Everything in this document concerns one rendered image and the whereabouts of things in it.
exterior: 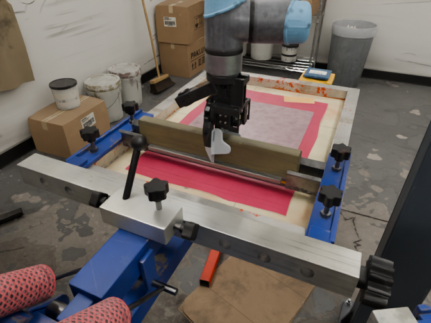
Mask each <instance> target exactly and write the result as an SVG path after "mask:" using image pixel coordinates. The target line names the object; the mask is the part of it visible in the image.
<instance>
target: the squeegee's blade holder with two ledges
mask: <svg viewBox="0 0 431 323"><path fill-rule="evenodd" d="M148 149H149V150H152V151H156V152H159V153H164V154H168V155H171V156H175V157H179V158H183V159H186V160H190V161H194V162H198V163H202V164H205V165H209V166H213V167H217V168H220V169H224V170H229V171H232V172H236V173H239V174H244V175H247V176H251V177H254V178H259V179H263V180H266V181H271V182H273V183H278V184H280V183H281V181H282V177H279V176H274V175H271V174H266V173H263V172H259V171H256V170H251V169H247V168H244V167H239V166H236V165H231V164H228V163H224V162H221V161H216V160H214V163H212V162H211V161H210V159H208V158H204V157H200V156H196V155H193V154H189V153H184V152H181V151H176V150H173V149H168V148H165V147H160V146H157V145H153V144H150V145H149V146H148Z"/></svg>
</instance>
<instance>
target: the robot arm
mask: <svg viewBox="0 0 431 323"><path fill-rule="evenodd" d="M203 18H205V71H206V72H207V81H205V82H202V83H200V84H198V85H196V86H195V87H192V88H190V89H188V88H186V89H185V90H182V91H181V92H180V93H179V94H178V96H177V97H176V98H175V99H174V100H175V101H176V103H177V105H178V106H179V108H182V107H187V106H189V105H191V104H193V103H194V102H196V101H199V100H200V99H203V98H205V97H208V96H210V97H208V98H207V100H206V102H207V103H206V105H205V109H204V118H203V119H204V121H203V142H204V146H205V149H206V152H207V154H208V157H209V159H210V161H211V162H212V163H214V158H215V154H229V153H230V151H231V147H230V146H229V145H228V144H227V143H226V142H224V141H223V133H227V134H230V135H235V136H239V137H240V136H241V134H240V133H239V126H240V125H241V124H242V125H245V123H246V122H247V120H249V113H250V102H251V98H247V97H246V85H247V83H248V82H249V74H243V73H241V71H242V54H243V45H244V43H249V44H285V45H289V44H302V43H304V42H305V41H306V40H307V38H308V35H309V32H310V25H311V19H312V9H311V5H310V3H309V2H308V1H301V0H205V7H204V15H203ZM214 125H215V129H214ZM236 127H237V128H236Z"/></svg>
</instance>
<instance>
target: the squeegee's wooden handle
mask: <svg viewBox="0 0 431 323"><path fill-rule="evenodd" d="M139 130H140V134H141V135H144V136H145V137H146V140H147V146H149V145H150V144H153V145H157V146H160V147H165V148H168V149H173V150H176V151H181V152H184V153H189V154H193V155H196V156H200V157H204V158H208V159H209V157H208V154H207V152H206V149H205V146H204V142H203V128H199V127H195V126H190V125H186V124H181V123H177V122H172V121H169V120H163V119H158V118H154V117H149V116H145V115H143V116H142V117H141V118H140V119H139ZM223 141H224V142H226V143H227V144H228V145H229V146H230V147H231V151H230V153H229V154H215V158H214V160H216V161H219V162H224V163H228V164H231V165H236V166H239V167H244V168H247V169H251V170H256V171H259V172H263V173H266V174H271V175H274V176H279V177H282V181H285V182H286V177H287V170H290V171H293V172H299V167H300V161H301V154H302V151H301V150H299V149H293V148H290V147H285V146H281V145H276V144H270V143H267V142H262V141H258V140H253V139H250V138H244V137H239V136H235V135H230V134H227V133H223Z"/></svg>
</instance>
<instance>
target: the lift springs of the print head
mask: <svg viewBox="0 0 431 323"><path fill-rule="evenodd" d="M82 268H83V267H80V268H77V269H74V270H70V271H67V272H64V273H61V274H57V275H55V274H54V272H53V271H52V270H51V268H50V267H48V266H47V265H44V264H40V265H34V266H31V267H27V268H24V269H19V270H15V271H11V272H7V273H4V274H0V318H2V317H5V316H7V315H10V314H13V313H15V312H17V311H20V310H23V309H25V308H28V307H30V306H33V305H35V304H38V303H40V302H43V301H46V300H48V299H49V298H50V297H51V296H52V295H53V294H54V291H55V288H56V280H59V279H62V278H65V277H68V276H71V275H74V274H77V273H78V272H79V271H80V270H81V269H82ZM164 290H165V286H161V287H159V288H157V289H156V290H154V291H152V292H150V293H149V294H147V295H145V296H144V297H141V298H140V299H138V300H136V301H135V302H133V303H131V304H129V305H128V306H127V305H126V303H125V302H124V301H123V300H121V299H120V298H117V297H108V298H106V299H104V300H102V301H100V302H98V303H96V304H94V305H92V306H90V307H88V308H85V309H84V310H81V311H79V312H77V313H75V314H74V315H71V316H70V317H67V318H66V319H63V320H61V321H59V322H57V323H131V315H130V311H131V310H133V309H134V308H136V307H137V306H139V305H141V304H142V303H144V302H146V301H148V300H149V299H150V298H152V297H154V296H156V295H157V294H159V293H160V292H163V291H164Z"/></svg>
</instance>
